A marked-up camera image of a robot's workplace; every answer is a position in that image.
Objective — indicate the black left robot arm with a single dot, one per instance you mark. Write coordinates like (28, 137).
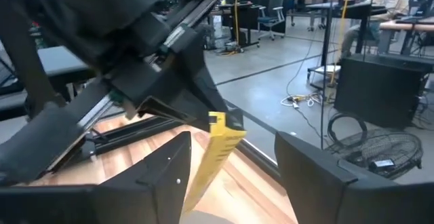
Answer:
(20, 47)

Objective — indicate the black floor fan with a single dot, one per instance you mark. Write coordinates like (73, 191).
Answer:
(390, 149)

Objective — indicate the yellow green tea packet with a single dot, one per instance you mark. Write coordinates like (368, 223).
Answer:
(217, 149)

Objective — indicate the black equipment case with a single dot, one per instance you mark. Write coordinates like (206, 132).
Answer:
(379, 91)

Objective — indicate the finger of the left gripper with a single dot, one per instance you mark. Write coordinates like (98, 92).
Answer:
(152, 91)
(200, 74)

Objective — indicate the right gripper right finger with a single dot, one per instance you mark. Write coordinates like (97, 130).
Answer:
(305, 183)

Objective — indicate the black desk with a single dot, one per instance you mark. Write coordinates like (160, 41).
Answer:
(64, 62)

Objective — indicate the wooden top desk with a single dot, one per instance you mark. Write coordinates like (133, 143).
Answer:
(407, 26)

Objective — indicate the person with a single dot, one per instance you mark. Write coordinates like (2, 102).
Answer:
(390, 3)

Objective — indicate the blue office chair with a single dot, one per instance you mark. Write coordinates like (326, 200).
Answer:
(271, 17)

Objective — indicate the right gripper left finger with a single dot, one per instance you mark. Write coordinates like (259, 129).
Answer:
(152, 190)

